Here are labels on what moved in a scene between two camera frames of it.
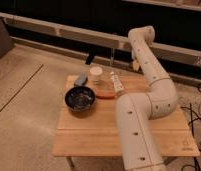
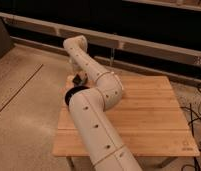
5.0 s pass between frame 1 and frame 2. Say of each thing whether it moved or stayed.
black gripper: moved
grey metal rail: stayed
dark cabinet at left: stayed
